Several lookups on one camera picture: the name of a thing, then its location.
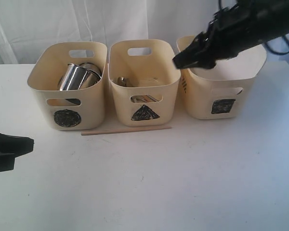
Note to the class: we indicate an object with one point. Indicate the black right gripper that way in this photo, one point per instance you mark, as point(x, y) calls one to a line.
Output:
point(221, 40)

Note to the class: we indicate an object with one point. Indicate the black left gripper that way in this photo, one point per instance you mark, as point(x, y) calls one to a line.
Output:
point(12, 147)

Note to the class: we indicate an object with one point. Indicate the white square plate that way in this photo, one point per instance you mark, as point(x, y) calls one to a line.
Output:
point(245, 66)

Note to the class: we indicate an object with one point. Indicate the steel table knife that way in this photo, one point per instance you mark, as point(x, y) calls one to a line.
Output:
point(143, 99)

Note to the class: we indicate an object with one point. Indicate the steel spoon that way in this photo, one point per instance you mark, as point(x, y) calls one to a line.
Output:
point(125, 82)

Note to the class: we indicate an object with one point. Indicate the steel mug sideways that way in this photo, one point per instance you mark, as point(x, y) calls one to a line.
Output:
point(77, 77)

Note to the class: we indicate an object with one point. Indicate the steel mug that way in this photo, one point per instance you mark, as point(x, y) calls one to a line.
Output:
point(92, 67)

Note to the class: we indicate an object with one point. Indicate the wooden chopstick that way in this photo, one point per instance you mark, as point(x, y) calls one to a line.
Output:
point(123, 130)

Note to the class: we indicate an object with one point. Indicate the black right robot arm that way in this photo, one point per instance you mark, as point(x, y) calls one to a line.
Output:
point(271, 21)

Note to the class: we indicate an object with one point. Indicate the cream bin with square mark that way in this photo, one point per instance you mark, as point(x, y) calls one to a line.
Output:
point(211, 99)

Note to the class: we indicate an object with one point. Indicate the cream bin with triangle mark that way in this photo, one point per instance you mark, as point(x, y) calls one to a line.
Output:
point(144, 81)

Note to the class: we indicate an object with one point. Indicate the cream bin with circle mark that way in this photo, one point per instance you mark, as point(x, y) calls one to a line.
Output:
point(44, 78)

